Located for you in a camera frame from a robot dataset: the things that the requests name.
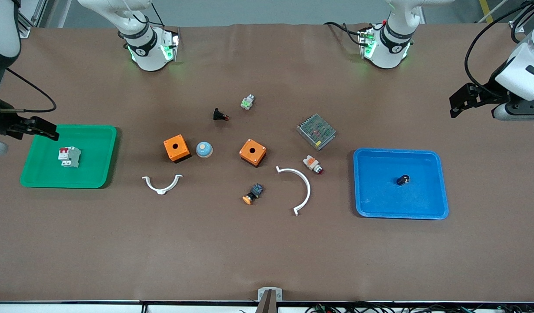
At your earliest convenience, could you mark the white red circuit breaker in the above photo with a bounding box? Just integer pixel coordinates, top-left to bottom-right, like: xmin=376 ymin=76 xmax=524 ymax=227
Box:
xmin=57 ymin=146 xmax=82 ymax=168

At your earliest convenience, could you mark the green plastic tray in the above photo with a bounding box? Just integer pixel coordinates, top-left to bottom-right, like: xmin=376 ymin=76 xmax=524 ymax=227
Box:
xmin=20 ymin=124 xmax=118 ymax=189

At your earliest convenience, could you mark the blue plastic tray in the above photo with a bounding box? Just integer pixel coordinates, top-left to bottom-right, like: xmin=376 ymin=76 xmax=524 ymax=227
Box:
xmin=353 ymin=148 xmax=449 ymax=220

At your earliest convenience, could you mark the small white curved clamp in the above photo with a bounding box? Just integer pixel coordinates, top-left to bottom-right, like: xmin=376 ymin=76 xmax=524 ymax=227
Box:
xmin=142 ymin=174 xmax=183 ymax=195

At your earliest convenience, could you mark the orange button box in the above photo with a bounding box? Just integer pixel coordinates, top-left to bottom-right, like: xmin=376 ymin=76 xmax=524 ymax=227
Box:
xmin=164 ymin=134 xmax=192 ymax=163
xmin=239 ymin=139 xmax=267 ymax=167

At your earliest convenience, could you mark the metal mesh power supply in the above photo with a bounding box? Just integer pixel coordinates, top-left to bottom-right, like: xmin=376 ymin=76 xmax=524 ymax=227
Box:
xmin=297 ymin=114 xmax=337 ymax=151

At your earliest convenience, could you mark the white orange red indicator lamp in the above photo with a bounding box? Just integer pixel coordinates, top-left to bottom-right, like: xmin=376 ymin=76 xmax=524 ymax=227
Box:
xmin=303 ymin=155 xmax=324 ymax=175

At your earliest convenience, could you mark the large white curved clamp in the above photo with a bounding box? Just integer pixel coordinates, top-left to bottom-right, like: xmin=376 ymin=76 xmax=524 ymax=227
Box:
xmin=276 ymin=166 xmax=311 ymax=216

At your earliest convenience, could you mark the orange capped push button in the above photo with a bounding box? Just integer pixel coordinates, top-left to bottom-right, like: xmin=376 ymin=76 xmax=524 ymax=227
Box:
xmin=243 ymin=183 xmax=264 ymax=205

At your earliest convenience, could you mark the brown table mat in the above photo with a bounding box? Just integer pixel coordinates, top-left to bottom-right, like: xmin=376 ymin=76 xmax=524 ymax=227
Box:
xmin=0 ymin=23 xmax=534 ymax=303

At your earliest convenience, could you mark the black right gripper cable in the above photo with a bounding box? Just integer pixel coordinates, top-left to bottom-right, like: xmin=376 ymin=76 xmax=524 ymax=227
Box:
xmin=5 ymin=69 xmax=57 ymax=113

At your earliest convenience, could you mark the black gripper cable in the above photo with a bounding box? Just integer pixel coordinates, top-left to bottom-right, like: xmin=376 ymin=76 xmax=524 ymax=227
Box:
xmin=464 ymin=2 xmax=534 ymax=88
xmin=5 ymin=69 xmax=57 ymax=113

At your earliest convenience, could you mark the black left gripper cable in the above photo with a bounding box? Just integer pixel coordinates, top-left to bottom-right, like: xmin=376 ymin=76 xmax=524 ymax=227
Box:
xmin=464 ymin=2 xmax=534 ymax=88

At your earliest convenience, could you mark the aluminium frame profile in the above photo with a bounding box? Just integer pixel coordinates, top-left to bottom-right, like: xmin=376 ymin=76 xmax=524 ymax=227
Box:
xmin=15 ymin=0 xmax=46 ymax=38
xmin=510 ymin=0 xmax=534 ymax=33

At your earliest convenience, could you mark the black arm base cable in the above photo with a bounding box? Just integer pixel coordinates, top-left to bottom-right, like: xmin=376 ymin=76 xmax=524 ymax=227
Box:
xmin=324 ymin=21 xmax=367 ymax=45

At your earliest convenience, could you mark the metal edge bracket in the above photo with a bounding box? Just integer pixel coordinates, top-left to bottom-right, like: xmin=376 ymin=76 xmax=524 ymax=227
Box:
xmin=258 ymin=287 xmax=283 ymax=301

